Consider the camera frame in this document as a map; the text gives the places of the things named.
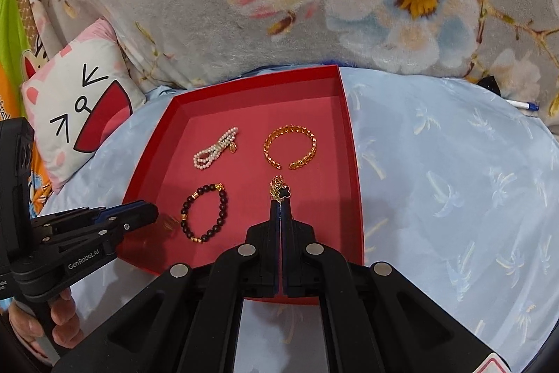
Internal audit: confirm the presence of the black bead bracelet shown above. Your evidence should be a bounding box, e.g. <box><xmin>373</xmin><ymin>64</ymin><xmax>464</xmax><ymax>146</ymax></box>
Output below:
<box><xmin>179</xmin><ymin>181</ymin><xmax>230</xmax><ymax>244</ymax></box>

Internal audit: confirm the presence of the person left hand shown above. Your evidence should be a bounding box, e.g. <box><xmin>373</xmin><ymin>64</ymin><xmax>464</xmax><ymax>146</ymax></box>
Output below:
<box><xmin>8</xmin><ymin>288</ymin><xmax>84</xmax><ymax>365</ymax></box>

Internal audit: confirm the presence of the white pearl bracelet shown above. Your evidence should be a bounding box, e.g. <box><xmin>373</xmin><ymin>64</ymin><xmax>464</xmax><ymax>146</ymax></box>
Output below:
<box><xmin>192</xmin><ymin>126</ymin><xmax>241</xmax><ymax>172</ymax></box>

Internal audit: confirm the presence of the cat face cushion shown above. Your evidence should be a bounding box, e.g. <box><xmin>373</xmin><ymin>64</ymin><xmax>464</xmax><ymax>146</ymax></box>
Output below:
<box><xmin>21</xmin><ymin>19</ymin><xmax>146</xmax><ymax>192</ymax></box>

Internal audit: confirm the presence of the gold chain cuff bangle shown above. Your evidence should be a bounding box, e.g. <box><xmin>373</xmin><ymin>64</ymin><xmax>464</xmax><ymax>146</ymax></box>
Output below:
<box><xmin>262</xmin><ymin>125</ymin><xmax>317</xmax><ymax>170</ymax></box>

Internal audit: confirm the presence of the red shallow jewelry box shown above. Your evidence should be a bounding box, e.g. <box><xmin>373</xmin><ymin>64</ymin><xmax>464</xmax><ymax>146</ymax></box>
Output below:
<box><xmin>117</xmin><ymin>65</ymin><xmax>364</xmax><ymax>274</ymax></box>

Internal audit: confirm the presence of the black clover gold necklace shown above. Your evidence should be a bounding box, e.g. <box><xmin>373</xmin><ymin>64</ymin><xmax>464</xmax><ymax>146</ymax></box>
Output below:
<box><xmin>267</xmin><ymin>174</ymin><xmax>293</xmax><ymax>205</ymax></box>

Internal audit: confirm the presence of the blue white pen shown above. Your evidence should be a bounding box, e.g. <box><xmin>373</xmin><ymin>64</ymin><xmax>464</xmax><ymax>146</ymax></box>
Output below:
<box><xmin>507</xmin><ymin>99</ymin><xmax>539</xmax><ymax>112</ymax></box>

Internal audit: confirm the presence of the colourful cartoon bedsheet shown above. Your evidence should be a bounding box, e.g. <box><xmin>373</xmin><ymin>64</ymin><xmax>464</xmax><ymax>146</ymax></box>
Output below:
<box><xmin>0</xmin><ymin>0</ymin><xmax>56</xmax><ymax>221</ymax></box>

